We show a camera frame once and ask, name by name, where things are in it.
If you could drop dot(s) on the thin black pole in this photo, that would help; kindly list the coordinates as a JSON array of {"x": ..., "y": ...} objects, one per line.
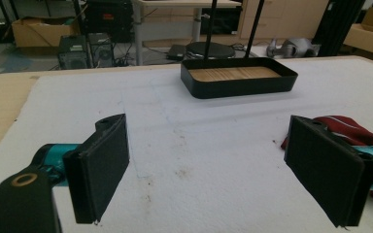
[
  {"x": 255, "y": 26},
  {"x": 210, "y": 29}
]

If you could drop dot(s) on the dark computer tower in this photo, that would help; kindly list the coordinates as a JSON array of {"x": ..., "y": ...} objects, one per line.
[{"x": 73, "y": 53}]

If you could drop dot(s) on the white felt mat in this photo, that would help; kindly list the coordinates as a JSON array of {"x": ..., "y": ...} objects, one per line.
[{"x": 207, "y": 139}]

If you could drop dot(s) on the red striped tie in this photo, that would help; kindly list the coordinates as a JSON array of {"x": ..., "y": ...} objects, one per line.
[{"x": 349, "y": 127}]

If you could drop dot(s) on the grey white device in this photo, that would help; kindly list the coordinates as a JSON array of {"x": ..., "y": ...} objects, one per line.
[{"x": 296, "y": 47}]

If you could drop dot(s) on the black round stand base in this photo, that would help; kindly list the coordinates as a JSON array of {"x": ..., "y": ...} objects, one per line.
[{"x": 221, "y": 49}]

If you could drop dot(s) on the flat black device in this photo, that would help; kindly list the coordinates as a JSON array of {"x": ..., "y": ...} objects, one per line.
[{"x": 176, "y": 51}]

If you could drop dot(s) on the black tray with wooden bottom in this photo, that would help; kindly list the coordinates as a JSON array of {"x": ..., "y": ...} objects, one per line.
[{"x": 236, "y": 87}]

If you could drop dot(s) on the black metal stand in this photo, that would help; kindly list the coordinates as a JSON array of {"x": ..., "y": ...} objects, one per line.
[{"x": 336, "y": 26}]

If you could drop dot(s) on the grey computer tower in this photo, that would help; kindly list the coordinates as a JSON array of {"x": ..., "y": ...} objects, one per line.
[{"x": 101, "y": 50}]

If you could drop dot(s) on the large cardboard box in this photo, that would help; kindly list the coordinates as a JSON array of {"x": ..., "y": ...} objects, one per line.
[{"x": 369, "y": 35}]

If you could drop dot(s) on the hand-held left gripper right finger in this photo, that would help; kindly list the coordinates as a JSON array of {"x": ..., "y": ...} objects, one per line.
[{"x": 323, "y": 168}]

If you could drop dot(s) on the black equipment case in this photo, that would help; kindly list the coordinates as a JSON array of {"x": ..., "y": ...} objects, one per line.
[{"x": 110, "y": 19}]

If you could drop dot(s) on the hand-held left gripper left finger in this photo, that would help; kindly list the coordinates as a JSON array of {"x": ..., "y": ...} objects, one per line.
[{"x": 100, "y": 168}]

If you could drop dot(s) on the open cardboard box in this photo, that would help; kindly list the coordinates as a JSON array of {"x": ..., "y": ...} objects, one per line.
[{"x": 35, "y": 32}]

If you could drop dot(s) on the light wooden cabinet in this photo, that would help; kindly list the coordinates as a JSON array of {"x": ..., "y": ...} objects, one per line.
[{"x": 288, "y": 19}]

